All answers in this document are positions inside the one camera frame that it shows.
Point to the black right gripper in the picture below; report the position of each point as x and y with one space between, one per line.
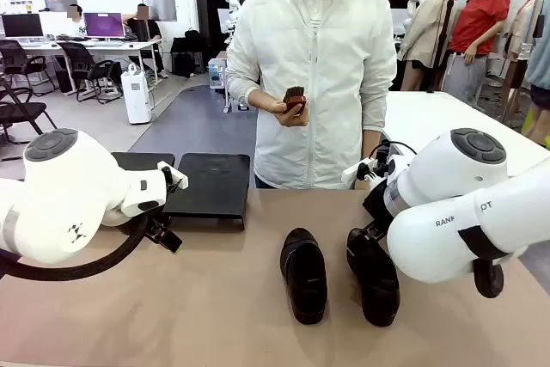
376 203

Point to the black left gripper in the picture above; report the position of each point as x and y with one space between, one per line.
164 216

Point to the black leather loafer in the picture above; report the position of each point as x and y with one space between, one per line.
303 281
378 289

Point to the brown shoe brush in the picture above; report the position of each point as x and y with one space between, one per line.
294 98

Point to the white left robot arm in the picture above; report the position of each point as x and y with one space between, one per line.
64 195

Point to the person's left forearm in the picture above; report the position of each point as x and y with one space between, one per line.
373 143

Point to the person's right forearm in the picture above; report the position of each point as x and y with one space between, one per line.
245 92

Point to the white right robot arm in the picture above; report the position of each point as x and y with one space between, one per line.
434 246

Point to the black shoe stand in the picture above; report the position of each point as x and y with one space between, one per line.
142 160
210 186

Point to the person's right hand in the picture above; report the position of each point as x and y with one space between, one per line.
275 109

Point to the white work table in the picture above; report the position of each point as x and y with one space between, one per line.
429 113

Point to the white air purifier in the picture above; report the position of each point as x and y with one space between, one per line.
136 100

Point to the computer case with lights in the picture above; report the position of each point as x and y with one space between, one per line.
216 75

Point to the black backpack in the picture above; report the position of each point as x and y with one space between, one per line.
189 57

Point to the person in white jacket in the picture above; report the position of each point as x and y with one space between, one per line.
309 62

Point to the black office chair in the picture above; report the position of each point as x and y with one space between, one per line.
77 59
21 110
15 55

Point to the white office desk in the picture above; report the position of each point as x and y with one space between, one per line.
107 47

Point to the seated person in black shirt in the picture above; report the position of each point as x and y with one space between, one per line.
144 27

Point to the mannequin in beige coat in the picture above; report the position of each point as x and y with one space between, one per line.
425 27

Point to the purple screen computer monitor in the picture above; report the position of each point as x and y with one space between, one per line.
104 25

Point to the seated person in white shirt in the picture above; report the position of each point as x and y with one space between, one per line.
78 27

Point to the mannequin in beige garment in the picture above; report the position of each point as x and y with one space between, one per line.
517 40

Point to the mannequin in teal top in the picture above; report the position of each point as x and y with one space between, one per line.
541 57

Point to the small white background robot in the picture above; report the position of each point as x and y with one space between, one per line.
233 1

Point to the black screen computer monitor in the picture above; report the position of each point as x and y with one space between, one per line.
22 25

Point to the grey poster with red circle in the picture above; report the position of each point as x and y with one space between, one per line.
64 1

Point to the silver metal pole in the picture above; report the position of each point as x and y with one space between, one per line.
537 19

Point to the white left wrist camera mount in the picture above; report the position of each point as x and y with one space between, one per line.
176 179

